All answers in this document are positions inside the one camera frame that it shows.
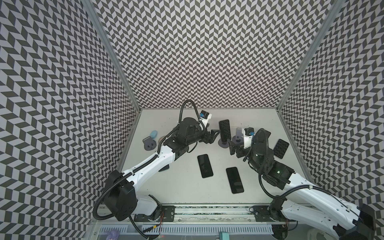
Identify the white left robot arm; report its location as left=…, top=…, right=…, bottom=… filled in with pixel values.
left=92, top=100, right=220, bottom=221

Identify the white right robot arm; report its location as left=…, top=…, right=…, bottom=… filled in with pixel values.
left=227, top=128, right=376, bottom=240

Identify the purple round stand purple phone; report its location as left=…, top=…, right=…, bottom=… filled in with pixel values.
left=218, top=140, right=230, bottom=149

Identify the light blue earbuds case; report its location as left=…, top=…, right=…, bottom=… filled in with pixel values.
left=150, top=130, right=158, bottom=139

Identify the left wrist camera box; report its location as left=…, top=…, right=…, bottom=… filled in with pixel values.
left=199, top=110, right=212, bottom=128

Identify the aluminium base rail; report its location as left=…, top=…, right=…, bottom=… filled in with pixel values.
left=89, top=203, right=331, bottom=236

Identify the aluminium corner post left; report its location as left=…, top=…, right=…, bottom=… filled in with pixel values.
left=82, top=0, right=141, bottom=112

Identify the aluminium corner post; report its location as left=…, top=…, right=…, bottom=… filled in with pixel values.
left=82, top=0, right=141, bottom=112
left=276, top=0, right=346, bottom=113

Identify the aluminium corner post right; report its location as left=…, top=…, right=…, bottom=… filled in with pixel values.
left=276, top=0, right=346, bottom=113

